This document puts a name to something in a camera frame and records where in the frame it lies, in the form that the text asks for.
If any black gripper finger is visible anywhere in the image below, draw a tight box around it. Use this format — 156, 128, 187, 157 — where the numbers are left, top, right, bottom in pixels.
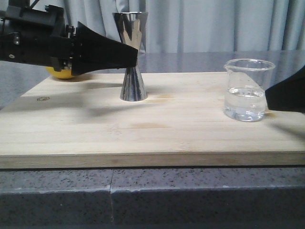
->
71, 22, 138, 75
265, 70, 305, 113

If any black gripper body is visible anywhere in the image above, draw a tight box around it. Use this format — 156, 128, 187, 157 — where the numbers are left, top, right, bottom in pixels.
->
0, 4, 74, 72

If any silver double jigger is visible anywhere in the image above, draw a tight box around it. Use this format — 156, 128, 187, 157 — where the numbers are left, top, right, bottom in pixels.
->
113, 11, 148, 102

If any clear glass beaker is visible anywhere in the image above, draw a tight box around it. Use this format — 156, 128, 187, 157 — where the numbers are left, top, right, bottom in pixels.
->
224, 58, 275, 122

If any yellow lemon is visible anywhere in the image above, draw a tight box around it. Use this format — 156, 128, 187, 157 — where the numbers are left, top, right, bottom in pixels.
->
45, 67, 74, 79

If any light wooden cutting board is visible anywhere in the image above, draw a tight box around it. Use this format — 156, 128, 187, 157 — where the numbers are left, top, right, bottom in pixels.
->
0, 72, 305, 169

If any grey curtain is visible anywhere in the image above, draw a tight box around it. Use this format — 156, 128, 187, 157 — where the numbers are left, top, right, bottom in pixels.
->
35, 0, 305, 53

